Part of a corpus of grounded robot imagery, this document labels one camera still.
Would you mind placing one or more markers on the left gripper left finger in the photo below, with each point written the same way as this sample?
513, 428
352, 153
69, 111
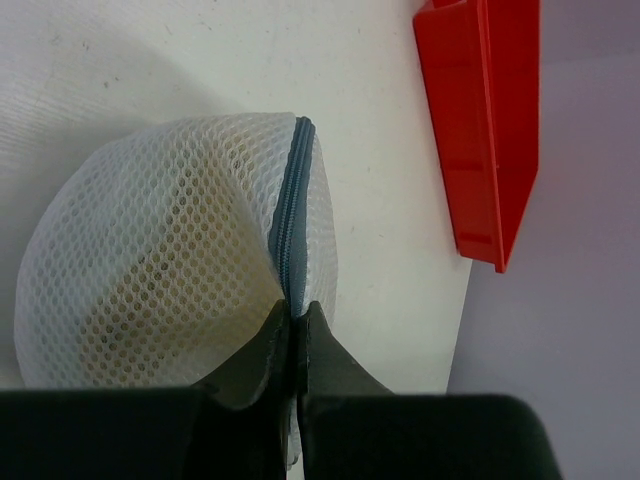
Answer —
231, 424

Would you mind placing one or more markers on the beige bra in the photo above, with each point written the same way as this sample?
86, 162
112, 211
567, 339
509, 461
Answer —
199, 294

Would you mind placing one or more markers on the red plastic bin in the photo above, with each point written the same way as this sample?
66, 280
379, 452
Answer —
480, 62

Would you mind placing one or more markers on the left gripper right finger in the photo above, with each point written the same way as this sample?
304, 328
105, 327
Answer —
352, 427

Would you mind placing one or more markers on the white mesh laundry bag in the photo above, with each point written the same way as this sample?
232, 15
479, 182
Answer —
111, 212

